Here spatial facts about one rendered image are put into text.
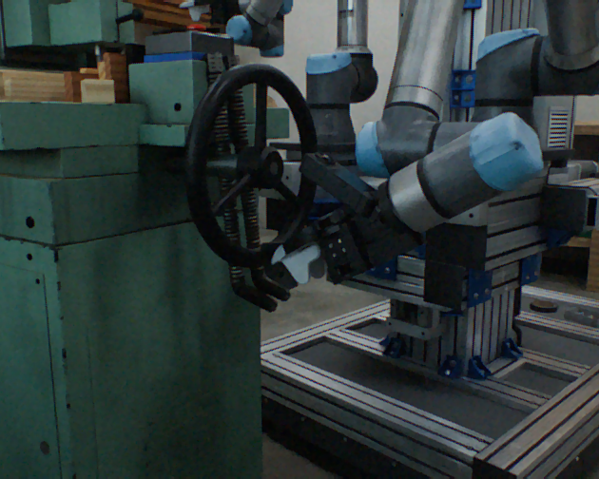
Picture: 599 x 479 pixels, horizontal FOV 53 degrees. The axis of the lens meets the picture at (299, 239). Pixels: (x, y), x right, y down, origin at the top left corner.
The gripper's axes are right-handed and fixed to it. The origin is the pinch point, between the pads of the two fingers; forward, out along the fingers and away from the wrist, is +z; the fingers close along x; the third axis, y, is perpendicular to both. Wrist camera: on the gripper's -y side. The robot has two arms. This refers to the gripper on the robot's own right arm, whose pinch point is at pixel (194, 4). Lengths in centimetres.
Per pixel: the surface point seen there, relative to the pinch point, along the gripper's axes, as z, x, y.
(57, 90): -51, -96, 19
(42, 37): -42, -90, 10
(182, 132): -76, -95, 25
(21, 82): -51, -101, 17
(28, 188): -61, -111, 30
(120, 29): -55, -85, 10
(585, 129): -98, 171, 65
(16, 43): -37, -92, 11
